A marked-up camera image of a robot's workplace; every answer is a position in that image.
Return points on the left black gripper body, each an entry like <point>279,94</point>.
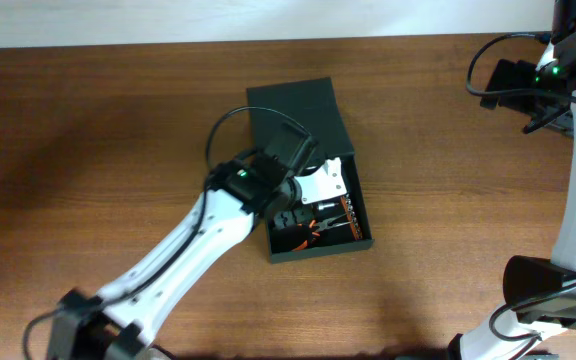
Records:
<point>294,213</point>

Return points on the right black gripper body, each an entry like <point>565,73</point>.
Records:
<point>550,112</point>

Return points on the yellow black screwdriver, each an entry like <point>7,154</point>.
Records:
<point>320,206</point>

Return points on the black box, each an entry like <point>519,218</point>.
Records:
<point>313,104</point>

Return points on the orange black needle-nose pliers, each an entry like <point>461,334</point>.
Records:
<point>303,235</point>

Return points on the orange socket bit rail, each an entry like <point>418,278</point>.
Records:
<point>352,218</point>

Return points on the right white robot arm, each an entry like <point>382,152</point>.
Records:
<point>539,294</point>

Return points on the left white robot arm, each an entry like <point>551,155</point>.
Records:
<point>122,320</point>

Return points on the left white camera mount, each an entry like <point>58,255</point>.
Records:
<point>325,183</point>

